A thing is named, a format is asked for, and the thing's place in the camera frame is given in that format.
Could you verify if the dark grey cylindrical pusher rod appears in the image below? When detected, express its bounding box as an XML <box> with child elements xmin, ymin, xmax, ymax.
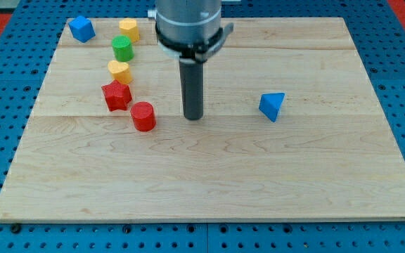
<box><xmin>179</xmin><ymin>60</ymin><xmax>204</xmax><ymax>120</ymax></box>

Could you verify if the red cylinder block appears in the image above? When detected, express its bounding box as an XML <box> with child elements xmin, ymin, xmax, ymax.
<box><xmin>131</xmin><ymin>101</ymin><xmax>156</xmax><ymax>131</ymax></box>

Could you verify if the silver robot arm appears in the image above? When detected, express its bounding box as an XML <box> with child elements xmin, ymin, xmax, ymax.
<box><xmin>148</xmin><ymin>0</ymin><xmax>234</xmax><ymax>120</ymax></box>

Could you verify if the red star block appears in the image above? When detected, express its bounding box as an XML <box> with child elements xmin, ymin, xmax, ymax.
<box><xmin>101</xmin><ymin>79</ymin><xmax>132</xmax><ymax>112</ymax></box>

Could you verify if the yellow heart block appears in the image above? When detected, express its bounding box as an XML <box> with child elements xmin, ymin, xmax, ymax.
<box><xmin>107</xmin><ymin>60</ymin><xmax>133</xmax><ymax>84</ymax></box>

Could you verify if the green cylinder block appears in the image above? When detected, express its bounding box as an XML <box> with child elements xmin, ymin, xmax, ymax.
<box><xmin>111</xmin><ymin>35</ymin><xmax>134</xmax><ymax>62</ymax></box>

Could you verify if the yellow hexagon block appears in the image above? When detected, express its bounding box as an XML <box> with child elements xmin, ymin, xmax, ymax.
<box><xmin>119</xmin><ymin>18</ymin><xmax>140</xmax><ymax>42</ymax></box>

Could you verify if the blue triangular prism block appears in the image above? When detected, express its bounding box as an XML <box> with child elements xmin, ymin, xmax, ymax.
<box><xmin>259</xmin><ymin>92</ymin><xmax>285</xmax><ymax>122</ymax></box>

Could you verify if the light wooden board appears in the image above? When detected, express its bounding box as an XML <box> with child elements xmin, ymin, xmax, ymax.
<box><xmin>0</xmin><ymin>18</ymin><xmax>405</xmax><ymax>223</ymax></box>

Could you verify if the blue cube block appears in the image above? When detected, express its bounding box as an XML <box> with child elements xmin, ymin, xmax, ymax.
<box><xmin>68</xmin><ymin>15</ymin><xmax>96</xmax><ymax>43</ymax></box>

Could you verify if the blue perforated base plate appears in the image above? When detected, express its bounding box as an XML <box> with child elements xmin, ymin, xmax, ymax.
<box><xmin>0</xmin><ymin>0</ymin><xmax>405</xmax><ymax>252</ymax></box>

